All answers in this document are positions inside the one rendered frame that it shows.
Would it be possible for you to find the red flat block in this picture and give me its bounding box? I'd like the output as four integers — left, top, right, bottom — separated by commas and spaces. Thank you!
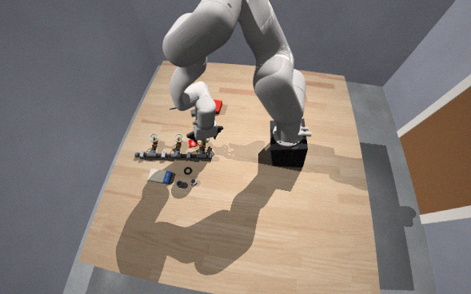
214, 100, 222, 115

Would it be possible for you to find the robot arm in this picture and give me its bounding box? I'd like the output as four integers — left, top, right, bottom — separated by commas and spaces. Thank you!
162, 0, 312, 147

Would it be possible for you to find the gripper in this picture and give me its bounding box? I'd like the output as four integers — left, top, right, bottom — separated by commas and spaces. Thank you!
186, 121, 223, 144

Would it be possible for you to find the grey pipe manifold with three valves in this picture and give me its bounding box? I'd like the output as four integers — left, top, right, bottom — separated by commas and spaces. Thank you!
134, 133, 212, 161

